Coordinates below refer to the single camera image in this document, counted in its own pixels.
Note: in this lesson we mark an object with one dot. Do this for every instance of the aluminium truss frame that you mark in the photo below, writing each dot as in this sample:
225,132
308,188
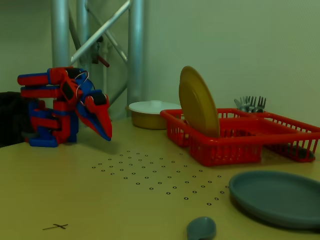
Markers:
136,50

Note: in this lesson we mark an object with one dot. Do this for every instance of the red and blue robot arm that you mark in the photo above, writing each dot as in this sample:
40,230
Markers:
62,125

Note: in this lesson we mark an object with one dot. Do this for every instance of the red blue gripper body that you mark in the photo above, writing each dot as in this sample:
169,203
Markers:
97,108

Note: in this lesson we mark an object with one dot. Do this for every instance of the red plastic dish rack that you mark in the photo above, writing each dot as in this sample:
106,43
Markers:
225,150

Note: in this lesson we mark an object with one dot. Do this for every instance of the yellow plastic plate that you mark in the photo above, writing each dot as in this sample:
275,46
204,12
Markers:
198,105

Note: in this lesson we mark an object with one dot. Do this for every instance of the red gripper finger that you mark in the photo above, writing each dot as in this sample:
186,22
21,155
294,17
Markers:
103,117

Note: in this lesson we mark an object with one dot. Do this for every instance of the red blue gripper finger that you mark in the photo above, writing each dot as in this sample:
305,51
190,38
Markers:
90,122

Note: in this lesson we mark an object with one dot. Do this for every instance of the gray plastic knife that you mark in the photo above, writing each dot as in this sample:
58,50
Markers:
237,102

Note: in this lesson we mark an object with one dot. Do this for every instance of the gray plastic fork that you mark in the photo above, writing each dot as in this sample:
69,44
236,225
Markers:
245,101
261,102
253,102

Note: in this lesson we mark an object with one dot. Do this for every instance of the gray plastic frying pan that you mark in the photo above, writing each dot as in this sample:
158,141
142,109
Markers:
272,197

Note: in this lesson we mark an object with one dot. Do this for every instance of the gray plastic spoon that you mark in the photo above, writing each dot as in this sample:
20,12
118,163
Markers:
201,227

